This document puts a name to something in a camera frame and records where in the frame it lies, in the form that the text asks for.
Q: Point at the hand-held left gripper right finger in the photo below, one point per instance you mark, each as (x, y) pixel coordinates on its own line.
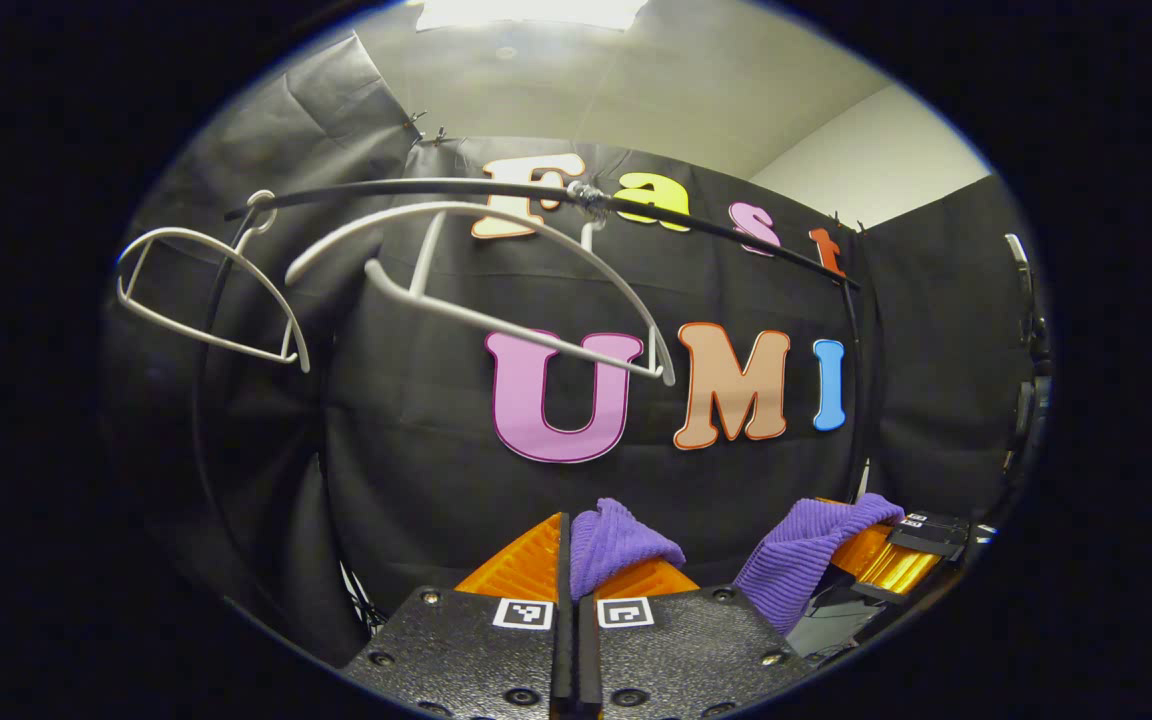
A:
(588, 660)

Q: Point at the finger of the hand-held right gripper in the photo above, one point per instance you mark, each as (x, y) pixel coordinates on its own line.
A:
(931, 535)
(901, 578)

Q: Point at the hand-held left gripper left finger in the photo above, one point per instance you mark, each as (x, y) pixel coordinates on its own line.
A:
(562, 650)

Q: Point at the purple jacket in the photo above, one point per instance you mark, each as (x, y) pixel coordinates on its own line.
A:
(616, 545)

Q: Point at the white plastic clothes hanger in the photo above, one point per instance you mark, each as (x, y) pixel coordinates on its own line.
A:
(536, 336)
(191, 231)

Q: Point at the black clothes rack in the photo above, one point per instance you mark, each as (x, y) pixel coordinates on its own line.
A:
(706, 232)

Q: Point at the black backdrop cloth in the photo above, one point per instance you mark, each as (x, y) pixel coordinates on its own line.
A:
(416, 450)

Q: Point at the ceiling light panel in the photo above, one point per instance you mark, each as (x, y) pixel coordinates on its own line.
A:
(526, 12)

